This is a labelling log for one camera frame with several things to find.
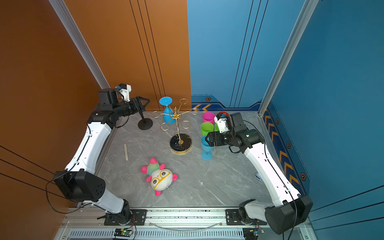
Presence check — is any gold wine glass rack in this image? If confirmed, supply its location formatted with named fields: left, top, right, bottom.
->
left=151, top=99, right=200, bottom=155

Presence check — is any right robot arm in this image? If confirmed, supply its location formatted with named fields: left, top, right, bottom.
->
left=205, top=113, right=313, bottom=235

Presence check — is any plush toy with glasses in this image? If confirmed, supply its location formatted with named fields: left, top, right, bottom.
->
left=141, top=158, right=178, bottom=196

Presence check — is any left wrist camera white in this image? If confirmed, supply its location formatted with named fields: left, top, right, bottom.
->
left=116, top=84, right=132, bottom=102

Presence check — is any pink wine glass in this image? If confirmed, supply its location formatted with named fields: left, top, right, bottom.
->
left=202, top=112, right=216, bottom=125

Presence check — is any circuit board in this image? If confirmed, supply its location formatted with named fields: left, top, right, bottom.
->
left=113, top=228, right=134, bottom=240
left=243, top=228, right=259, bottom=240

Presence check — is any blue white stapler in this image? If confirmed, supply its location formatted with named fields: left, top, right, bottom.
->
left=255, top=173, right=264, bottom=183

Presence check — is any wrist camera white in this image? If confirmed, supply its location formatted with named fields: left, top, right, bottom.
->
left=116, top=84, right=132, bottom=102
left=215, top=117, right=229, bottom=134

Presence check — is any red wine glass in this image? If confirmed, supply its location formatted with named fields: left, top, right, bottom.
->
left=216, top=112, right=229, bottom=119

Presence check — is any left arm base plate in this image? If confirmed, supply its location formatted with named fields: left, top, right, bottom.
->
left=104, top=209, right=147, bottom=227

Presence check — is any wooden ruler stick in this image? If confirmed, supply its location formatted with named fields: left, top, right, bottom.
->
left=124, top=144, right=129, bottom=161

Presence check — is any light blue wine glass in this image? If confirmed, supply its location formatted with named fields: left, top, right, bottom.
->
left=201, top=136, right=214, bottom=161

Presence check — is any left circuit board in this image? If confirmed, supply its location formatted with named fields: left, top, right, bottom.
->
left=113, top=228, right=134, bottom=240

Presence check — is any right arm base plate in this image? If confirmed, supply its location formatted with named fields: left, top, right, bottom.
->
left=225, top=208, right=267, bottom=226

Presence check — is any black phone stand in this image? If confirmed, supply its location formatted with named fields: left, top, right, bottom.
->
left=138, top=111, right=153, bottom=130

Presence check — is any aluminium front rail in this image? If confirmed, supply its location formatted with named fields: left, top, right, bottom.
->
left=54, top=207, right=317, bottom=240

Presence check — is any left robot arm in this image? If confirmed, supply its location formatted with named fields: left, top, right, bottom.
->
left=53, top=84, right=150, bottom=225

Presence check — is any right circuit board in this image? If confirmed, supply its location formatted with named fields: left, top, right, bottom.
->
left=243, top=228, right=259, bottom=240

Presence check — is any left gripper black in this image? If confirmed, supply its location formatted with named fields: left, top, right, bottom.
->
left=112, top=96, right=149, bottom=120

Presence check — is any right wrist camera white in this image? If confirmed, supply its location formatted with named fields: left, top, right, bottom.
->
left=215, top=117, right=229, bottom=134

